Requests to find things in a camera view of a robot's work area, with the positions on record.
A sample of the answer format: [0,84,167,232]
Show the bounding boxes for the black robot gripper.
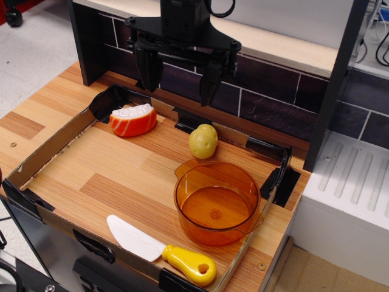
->
[125,1,241,106]

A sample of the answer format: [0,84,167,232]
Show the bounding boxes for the orange salmon sushi toy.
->
[109,103,157,137]

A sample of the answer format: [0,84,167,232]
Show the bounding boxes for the cardboard fence with black tape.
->
[1,80,306,291]

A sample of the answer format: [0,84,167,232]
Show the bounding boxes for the orange transparent plastic pot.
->
[174,160,264,246]

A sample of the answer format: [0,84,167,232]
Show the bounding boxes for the yellow toy potato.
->
[189,124,218,159]

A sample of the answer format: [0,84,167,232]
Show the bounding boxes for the black caster wheel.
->
[4,0,24,27]

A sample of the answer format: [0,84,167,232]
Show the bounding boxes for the white drainboard sink unit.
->
[291,133,388,286]

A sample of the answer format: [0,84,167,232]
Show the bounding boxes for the dark shelf frame with tiles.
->
[69,2,388,171]

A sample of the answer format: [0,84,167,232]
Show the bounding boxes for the toy knife yellow handle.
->
[106,215,217,287]

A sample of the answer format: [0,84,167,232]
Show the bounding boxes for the black cables at right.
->
[354,0,389,66]

